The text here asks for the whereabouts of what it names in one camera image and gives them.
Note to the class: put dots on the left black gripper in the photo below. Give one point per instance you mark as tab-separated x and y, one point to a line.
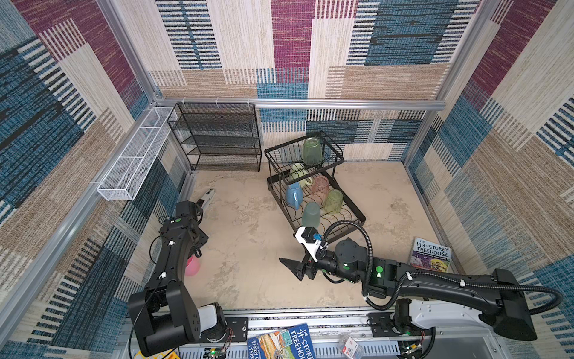
202	239

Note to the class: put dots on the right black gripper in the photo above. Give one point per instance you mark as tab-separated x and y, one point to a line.
307	265

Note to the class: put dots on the opaque pink plastic cup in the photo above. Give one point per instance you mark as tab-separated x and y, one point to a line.
192	266

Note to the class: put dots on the translucent teal plastic cup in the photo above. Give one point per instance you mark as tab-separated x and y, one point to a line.
312	215

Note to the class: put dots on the clear green plastic cup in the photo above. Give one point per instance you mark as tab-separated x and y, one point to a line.
312	152
333	202

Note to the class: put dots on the blue speckled ceramic mug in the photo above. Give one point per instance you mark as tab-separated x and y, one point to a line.
294	195

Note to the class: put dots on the clear pink plastic cup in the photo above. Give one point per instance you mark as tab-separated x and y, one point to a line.
321	186

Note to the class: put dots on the light green ceramic mug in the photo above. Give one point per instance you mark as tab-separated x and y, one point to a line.
298	172

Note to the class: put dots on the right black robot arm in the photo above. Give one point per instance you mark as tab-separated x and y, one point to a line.
421	299

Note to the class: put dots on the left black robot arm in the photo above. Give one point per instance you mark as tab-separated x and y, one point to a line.
163	314

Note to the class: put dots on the black two-tier dish rack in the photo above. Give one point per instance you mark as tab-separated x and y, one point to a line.
280	158

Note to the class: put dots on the black silver stapler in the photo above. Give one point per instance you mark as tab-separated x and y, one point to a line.
206	200

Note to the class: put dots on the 91-storey treehouse book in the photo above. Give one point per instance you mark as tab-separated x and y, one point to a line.
290	343

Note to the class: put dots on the small clear plastic packet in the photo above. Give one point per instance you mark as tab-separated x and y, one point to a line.
349	347

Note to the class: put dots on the black mesh shelf unit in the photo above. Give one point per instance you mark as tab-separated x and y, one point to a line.
218	136

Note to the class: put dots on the yellow patterned card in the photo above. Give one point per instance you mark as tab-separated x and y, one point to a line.
170	354

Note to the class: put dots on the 143-storey treehouse book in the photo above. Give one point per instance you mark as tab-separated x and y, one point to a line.
430	256

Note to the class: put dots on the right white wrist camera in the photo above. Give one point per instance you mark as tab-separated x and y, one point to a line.
313	242

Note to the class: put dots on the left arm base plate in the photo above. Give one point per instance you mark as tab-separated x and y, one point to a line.
234	329

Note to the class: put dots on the white wire wall basket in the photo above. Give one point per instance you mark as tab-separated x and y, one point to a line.
130	169

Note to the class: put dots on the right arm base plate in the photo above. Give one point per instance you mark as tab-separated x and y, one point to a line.
383	324

